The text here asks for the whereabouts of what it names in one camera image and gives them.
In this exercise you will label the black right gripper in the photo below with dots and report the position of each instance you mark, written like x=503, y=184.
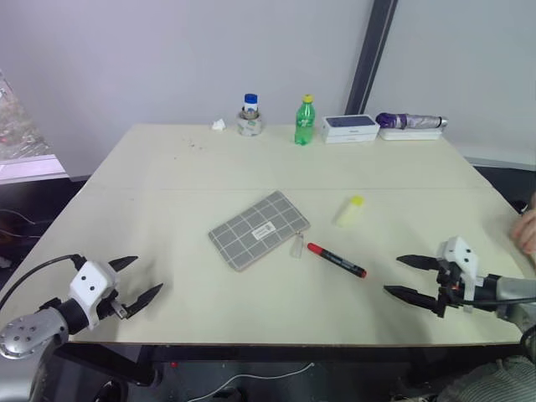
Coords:
x=448, y=290

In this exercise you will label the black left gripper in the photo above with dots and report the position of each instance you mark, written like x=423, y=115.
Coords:
x=112, y=305

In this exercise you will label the grey checked pouch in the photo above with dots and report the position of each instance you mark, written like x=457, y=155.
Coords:
x=255, y=230

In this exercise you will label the bystander bare hand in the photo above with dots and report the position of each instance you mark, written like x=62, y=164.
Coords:
x=527, y=234

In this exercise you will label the red and black marker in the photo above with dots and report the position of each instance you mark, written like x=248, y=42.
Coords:
x=337, y=259

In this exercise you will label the white glue stick yellow cap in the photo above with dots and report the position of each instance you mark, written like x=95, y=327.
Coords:
x=348, y=212

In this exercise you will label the dark rounded shape under table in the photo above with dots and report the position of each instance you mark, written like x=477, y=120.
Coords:
x=84, y=372

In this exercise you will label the striped grey clothing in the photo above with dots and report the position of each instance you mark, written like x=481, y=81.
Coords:
x=490, y=381

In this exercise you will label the flat white long box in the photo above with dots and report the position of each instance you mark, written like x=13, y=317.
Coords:
x=410, y=134

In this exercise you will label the plain white box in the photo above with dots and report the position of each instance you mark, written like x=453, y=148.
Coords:
x=349, y=139

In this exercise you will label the purple folding umbrella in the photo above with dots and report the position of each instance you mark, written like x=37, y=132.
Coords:
x=408, y=120

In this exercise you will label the white box dark lid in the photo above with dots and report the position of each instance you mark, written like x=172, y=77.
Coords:
x=349, y=123

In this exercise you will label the crumpled white paper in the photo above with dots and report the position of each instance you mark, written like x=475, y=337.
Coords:
x=218, y=125

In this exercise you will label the window with grey sill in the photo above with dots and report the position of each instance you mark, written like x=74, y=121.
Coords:
x=21, y=138

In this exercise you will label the green soda bottle yellow cap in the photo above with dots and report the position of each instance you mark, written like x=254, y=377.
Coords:
x=304, y=123

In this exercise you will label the blue-capped bottle in tape roll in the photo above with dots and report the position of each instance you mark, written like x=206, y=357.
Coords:
x=251, y=125

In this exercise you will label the white bottle blue cap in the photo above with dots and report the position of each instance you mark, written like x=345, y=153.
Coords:
x=250, y=102

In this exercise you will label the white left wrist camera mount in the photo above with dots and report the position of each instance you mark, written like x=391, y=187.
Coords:
x=90, y=282

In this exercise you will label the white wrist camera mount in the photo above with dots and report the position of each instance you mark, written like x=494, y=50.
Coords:
x=460, y=253
x=90, y=282

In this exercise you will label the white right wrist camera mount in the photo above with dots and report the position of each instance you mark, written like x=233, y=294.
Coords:
x=460, y=253

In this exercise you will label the dark grey wall pillar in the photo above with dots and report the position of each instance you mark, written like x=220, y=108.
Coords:
x=370, y=54

